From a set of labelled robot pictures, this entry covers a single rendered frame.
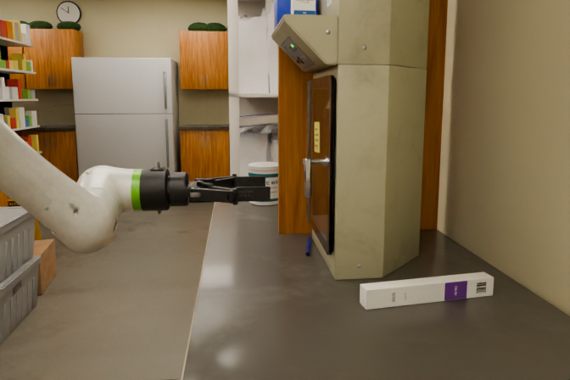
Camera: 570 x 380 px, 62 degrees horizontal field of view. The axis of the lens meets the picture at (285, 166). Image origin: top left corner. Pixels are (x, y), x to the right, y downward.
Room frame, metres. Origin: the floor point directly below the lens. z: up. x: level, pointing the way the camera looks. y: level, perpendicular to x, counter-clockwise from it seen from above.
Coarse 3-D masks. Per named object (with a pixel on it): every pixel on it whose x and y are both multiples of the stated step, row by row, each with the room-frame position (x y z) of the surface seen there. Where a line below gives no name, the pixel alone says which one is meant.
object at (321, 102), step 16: (320, 80) 1.15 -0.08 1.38; (320, 96) 1.15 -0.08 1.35; (320, 112) 1.14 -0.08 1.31; (320, 128) 1.14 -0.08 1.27; (320, 144) 1.14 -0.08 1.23; (320, 176) 1.13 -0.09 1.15; (320, 192) 1.13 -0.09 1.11; (320, 208) 1.13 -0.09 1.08; (320, 224) 1.13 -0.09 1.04; (320, 240) 1.12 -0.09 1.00
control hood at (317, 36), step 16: (288, 16) 1.00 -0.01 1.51; (304, 16) 1.00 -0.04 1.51; (320, 16) 1.00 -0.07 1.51; (336, 16) 1.01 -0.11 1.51; (288, 32) 1.06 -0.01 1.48; (304, 32) 1.00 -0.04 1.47; (320, 32) 1.00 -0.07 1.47; (336, 32) 1.01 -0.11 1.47; (304, 48) 1.06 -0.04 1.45; (320, 48) 1.00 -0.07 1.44; (336, 48) 1.01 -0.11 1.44; (320, 64) 1.06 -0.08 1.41
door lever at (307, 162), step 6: (324, 156) 1.06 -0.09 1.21; (306, 162) 1.05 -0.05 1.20; (312, 162) 1.05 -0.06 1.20; (318, 162) 1.05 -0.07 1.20; (324, 162) 1.05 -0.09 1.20; (306, 168) 1.05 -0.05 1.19; (306, 174) 1.05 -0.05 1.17; (306, 180) 1.05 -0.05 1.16; (306, 186) 1.05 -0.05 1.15; (306, 192) 1.05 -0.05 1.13
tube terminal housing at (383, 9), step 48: (336, 0) 1.04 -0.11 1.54; (384, 0) 1.02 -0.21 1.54; (384, 48) 1.02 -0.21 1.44; (336, 96) 1.02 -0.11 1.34; (384, 96) 1.02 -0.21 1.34; (336, 144) 1.01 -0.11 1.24; (384, 144) 1.02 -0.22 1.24; (336, 192) 1.01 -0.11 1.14; (384, 192) 1.02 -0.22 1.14; (336, 240) 1.01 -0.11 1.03; (384, 240) 1.02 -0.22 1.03
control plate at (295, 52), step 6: (288, 36) 1.10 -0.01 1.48; (282, 42) 1.22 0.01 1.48; (288, 42) 1.15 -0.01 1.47; (288, 48) 1.21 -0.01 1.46; (294, 48) 1.15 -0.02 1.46; (294, 54) 1.21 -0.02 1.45; (300, 54) 1.15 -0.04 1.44; (294, 60) 1.29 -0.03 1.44; (306, 60) 1.15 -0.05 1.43; (300, 66) 1.28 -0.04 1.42; (306, 66) 1.21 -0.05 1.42
